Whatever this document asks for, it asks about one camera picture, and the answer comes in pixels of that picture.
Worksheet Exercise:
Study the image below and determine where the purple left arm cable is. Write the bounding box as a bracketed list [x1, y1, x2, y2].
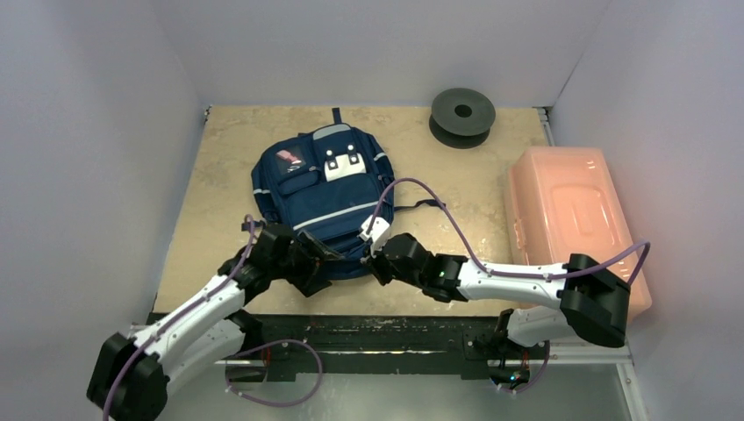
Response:
[101, 215, 260, 421]

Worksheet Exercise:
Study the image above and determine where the aluminium frame rail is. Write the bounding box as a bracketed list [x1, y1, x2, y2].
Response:
[155, 338, 645, 420]

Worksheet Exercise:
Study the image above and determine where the navy blue student backpack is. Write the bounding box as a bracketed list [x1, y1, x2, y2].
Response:
[251, 108, 448, 282]

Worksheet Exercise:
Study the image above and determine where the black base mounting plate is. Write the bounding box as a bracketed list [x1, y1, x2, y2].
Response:
[221, 315, 549, 389]

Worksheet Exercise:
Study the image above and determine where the pink eraser stick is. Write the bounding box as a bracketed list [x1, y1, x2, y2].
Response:
[275, 149, 304, 166]

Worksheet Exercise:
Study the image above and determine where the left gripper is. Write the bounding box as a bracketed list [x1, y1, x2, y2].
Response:
[268, 231, 342, 296]

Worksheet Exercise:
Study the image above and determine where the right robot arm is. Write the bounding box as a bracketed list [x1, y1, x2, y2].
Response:
[361, 233, 631, 357]

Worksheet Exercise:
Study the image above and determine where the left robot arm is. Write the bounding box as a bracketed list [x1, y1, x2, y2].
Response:
[86, 221, 343, 420]

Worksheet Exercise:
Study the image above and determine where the dark grey filament spool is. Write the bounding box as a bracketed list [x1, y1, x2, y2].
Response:
[429, 88, 497, 149]

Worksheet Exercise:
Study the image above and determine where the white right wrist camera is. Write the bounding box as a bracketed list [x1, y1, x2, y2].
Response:
[359, 215, 390, 247]

